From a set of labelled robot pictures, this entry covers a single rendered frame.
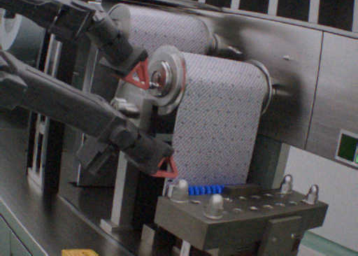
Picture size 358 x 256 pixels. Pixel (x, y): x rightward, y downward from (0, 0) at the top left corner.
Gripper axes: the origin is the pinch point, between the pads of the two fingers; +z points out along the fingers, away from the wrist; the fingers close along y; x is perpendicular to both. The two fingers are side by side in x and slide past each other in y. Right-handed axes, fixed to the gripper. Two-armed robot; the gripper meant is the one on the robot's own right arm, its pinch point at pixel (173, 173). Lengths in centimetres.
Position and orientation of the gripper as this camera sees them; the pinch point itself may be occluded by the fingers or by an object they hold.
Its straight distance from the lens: 117.9
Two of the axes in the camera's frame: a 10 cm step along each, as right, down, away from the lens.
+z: 5.9, 5.3, 6.1
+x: 5.5, -8.2, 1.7
